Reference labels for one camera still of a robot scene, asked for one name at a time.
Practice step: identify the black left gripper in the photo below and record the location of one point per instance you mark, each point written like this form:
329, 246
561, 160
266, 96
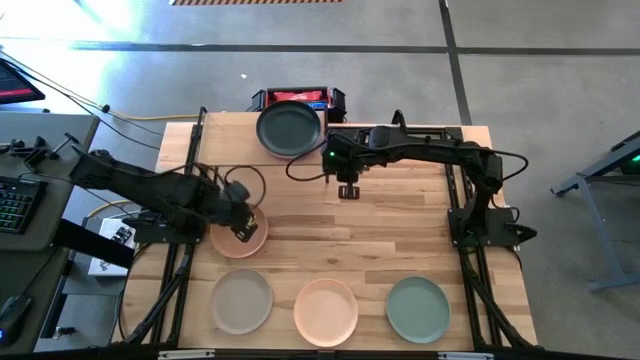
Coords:
236, 214

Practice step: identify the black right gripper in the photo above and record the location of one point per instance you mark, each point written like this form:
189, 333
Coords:
347, 157

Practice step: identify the terracotta plate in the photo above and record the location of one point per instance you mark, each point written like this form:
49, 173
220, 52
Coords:
225, 245

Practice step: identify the taupe plate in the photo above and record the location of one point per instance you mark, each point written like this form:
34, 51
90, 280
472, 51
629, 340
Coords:
241, 301

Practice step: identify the dark green plate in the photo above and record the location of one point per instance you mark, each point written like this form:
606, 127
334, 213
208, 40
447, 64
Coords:
288, 129

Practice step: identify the peach plate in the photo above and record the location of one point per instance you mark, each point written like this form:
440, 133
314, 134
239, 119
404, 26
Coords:
325, 312

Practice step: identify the sage green plate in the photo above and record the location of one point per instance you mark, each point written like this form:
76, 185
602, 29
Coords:
418, 310

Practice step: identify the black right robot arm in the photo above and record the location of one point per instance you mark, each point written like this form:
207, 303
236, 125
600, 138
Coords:
430, 145

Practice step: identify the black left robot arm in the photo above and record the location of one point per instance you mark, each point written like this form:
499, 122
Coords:
165, 195

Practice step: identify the red and black power box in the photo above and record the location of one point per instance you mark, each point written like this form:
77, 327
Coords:
295, 95

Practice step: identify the white printed box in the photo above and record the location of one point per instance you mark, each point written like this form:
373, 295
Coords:
107, 267

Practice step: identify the black slanted beam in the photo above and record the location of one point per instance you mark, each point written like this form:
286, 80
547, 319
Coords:
95, 245

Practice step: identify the grey desk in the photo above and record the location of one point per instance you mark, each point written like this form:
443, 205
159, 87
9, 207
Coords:
55, 160

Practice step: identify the black desk clamp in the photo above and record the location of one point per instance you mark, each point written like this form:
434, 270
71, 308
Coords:
37, 152

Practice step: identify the backlit black keyboard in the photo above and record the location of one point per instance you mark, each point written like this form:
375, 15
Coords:
17, 205

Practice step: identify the black computer mouse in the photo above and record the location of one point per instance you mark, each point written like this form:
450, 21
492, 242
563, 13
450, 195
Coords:
14, 312

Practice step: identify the dark computer monitor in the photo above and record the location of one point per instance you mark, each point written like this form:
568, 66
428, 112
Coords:
15, 82

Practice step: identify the black hook bracket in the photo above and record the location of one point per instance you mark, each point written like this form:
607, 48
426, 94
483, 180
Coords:
398, 119

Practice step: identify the black aluminium rig frame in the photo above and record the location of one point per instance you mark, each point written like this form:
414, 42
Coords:
456, 132

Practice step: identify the silver metal bracket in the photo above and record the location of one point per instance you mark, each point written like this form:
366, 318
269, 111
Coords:
465, 356
185, 354

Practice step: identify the grey metal cart frame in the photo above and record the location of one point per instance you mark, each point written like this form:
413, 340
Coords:
590, 175

